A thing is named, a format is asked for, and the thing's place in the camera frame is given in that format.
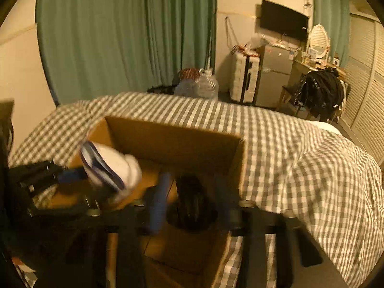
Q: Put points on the oval white vanity mirror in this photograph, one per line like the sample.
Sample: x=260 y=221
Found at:
x=319 y=41

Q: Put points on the wooden dressing table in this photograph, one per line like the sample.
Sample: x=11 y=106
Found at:
x=312 y=70

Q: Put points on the black clothes on chair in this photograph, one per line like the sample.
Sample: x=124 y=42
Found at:
x=323 y=93

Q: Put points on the open cardboard box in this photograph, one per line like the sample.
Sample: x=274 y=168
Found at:
x=108 y=252

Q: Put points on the large clear water jug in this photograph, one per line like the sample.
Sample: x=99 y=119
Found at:
x=197 y=83

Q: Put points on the grey white checkered bed cover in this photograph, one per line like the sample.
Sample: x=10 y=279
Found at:
x=329 y=183

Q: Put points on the black object inside box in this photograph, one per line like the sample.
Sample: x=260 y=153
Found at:
x=192 y=211

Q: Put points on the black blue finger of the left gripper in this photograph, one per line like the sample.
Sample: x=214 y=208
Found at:
x=39 y=176

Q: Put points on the small grey refrigerator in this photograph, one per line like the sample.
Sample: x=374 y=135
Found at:
x=274 y=72

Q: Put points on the large green curtain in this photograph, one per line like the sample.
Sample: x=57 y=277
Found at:
x=91 y=48

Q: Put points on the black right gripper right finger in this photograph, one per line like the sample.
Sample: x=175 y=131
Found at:
x=240 y=217

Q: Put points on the white hard-shell suitcase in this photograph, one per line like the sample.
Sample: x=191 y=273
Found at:
x=243 y=77

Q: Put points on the white louvered wardrobe doors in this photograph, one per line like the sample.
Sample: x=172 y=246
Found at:
x=363 y=118

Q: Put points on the white blue-striped sock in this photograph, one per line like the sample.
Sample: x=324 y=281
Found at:
x=111 y=170

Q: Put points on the black wall television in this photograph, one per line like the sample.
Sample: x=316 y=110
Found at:
x=283 y=20

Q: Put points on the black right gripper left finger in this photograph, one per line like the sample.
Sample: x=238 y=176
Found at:
x=151 y=208

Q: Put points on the green curtain by wardrobe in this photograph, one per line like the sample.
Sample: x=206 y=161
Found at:
x=334 y=16

